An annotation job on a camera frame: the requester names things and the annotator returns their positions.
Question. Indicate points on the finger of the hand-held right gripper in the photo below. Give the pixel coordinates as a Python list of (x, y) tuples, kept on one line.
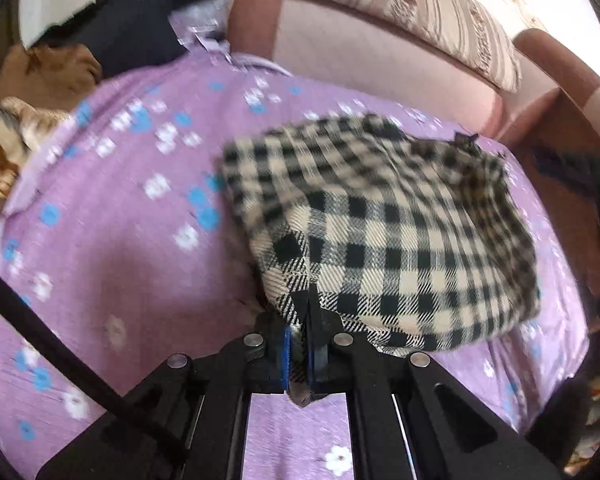
[(570, 172)]

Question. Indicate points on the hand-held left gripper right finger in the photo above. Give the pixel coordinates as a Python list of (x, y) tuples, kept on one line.
[(314, 360)]

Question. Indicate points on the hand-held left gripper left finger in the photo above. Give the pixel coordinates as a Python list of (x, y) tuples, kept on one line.
[(285, 357)]

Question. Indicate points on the black beige checked coat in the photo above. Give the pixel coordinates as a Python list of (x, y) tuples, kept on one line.
[(405, 240)]

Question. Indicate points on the purple floral bedsheet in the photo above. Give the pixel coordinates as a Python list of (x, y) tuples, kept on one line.
[(130, 240)]

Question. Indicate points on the striped floral pillow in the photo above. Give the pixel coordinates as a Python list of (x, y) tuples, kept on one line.
[(405, 15)]

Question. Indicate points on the pink padded headboard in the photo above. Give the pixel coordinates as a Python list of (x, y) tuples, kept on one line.
[(355, 60)]

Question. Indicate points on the beige brown patterned cloth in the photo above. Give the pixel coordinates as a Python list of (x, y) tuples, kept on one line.
[(5, 130)]

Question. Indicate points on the dark navy garment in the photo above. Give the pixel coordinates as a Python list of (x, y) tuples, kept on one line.
[(140, 15)]

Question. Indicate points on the brown wooden bed frame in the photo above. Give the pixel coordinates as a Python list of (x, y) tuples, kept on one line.
[(565, 230)]

